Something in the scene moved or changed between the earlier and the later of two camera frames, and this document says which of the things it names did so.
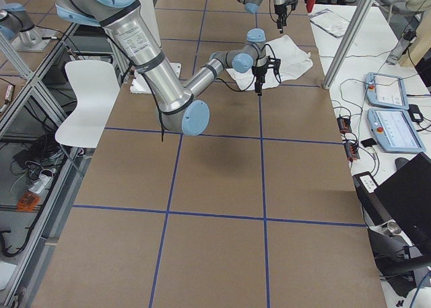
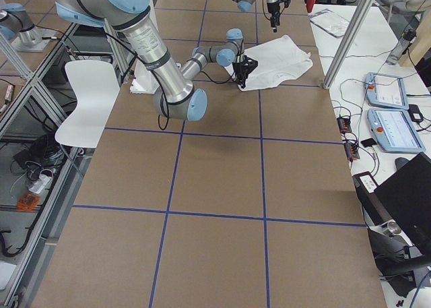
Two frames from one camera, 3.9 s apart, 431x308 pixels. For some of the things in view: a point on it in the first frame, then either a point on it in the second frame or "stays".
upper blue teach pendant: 386,91 stays
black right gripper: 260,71 -> 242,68
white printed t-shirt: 283,58 stays
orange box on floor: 27,202 stays
